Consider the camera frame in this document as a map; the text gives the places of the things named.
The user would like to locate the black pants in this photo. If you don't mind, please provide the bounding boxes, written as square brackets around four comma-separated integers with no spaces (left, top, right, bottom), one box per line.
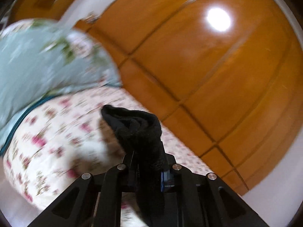
[101,105,169,226]

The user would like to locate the wooden wardrobe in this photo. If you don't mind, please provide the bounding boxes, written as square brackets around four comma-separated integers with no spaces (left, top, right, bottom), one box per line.
[76,0,302,194]

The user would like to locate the light blue floral pillow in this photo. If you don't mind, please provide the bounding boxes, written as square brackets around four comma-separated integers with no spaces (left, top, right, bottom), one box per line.
[1,19,122,153]

